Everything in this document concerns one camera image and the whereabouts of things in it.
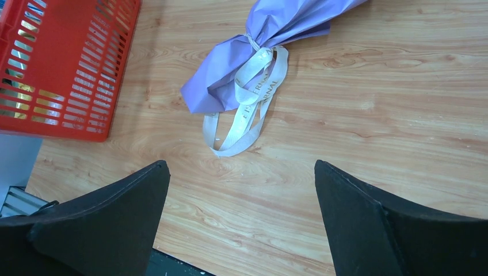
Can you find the aluminium table frame rail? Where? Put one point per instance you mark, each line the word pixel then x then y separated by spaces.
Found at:
pixel 20 203

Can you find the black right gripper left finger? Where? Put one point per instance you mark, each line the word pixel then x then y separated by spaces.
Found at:
pixel 109 231

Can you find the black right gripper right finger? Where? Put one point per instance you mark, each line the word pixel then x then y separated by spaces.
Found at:
pixel 374 232

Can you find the red plastic shopping basket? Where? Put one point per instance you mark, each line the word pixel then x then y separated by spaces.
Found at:
pixel 62 66

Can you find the cream printed ribbon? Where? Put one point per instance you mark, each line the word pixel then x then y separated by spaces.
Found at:
pixel 255 83

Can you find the purple wrapping paper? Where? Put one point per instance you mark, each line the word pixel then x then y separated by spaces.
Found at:
pixel 269 24

